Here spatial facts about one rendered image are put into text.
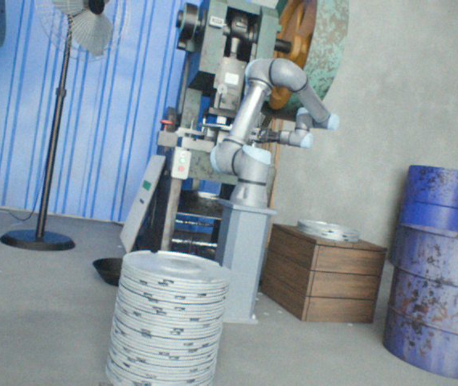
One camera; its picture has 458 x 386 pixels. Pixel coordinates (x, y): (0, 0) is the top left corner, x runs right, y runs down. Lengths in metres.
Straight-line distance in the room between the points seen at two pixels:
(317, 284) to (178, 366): 0.93
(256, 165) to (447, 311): 0.84
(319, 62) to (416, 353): 1.41
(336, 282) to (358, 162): 2.40
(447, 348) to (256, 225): 0.79
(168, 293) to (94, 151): 2.57
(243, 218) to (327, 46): 1.08
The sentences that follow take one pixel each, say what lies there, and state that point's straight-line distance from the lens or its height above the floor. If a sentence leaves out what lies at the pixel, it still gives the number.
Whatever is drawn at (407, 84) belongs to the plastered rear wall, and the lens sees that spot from 4.57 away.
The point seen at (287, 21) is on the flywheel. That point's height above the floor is 1.55.
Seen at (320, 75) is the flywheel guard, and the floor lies 1.13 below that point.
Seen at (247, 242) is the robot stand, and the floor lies 0.31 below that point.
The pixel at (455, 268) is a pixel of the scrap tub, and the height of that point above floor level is 0.38.
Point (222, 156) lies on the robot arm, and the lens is 1.80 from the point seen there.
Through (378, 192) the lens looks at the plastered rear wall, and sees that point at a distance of 4.39.
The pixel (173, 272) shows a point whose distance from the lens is 1.14.
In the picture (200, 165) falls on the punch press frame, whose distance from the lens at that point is 2.27.
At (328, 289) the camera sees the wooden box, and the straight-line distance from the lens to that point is 1.97.
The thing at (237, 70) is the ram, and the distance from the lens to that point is 2.51.
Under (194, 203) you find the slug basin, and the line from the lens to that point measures 2.40.
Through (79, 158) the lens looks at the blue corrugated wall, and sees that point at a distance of 3.58.
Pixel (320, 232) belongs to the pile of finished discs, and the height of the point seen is 0.37.
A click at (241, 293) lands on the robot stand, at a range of 1.75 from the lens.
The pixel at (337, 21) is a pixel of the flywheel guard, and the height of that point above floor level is 1.39.
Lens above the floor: 0.58
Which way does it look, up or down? 3 degrees down
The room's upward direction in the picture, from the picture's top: 10 degrees clockwise
